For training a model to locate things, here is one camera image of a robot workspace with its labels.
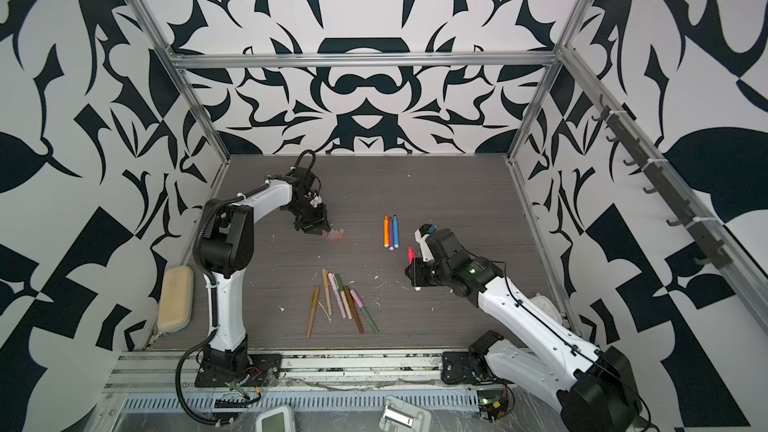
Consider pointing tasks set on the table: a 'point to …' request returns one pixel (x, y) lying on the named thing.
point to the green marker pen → (364, 310)
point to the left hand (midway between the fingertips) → (329, 224)
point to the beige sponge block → (176, 298)
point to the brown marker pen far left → (314, 302)
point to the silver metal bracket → (398, 416)
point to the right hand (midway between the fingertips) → (407, 270)
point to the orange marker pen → (386, 231)
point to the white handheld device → (278, 419)
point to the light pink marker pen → (336, 290)
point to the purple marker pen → (391, 235)
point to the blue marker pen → (396, 241)
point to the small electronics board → (493, 403)
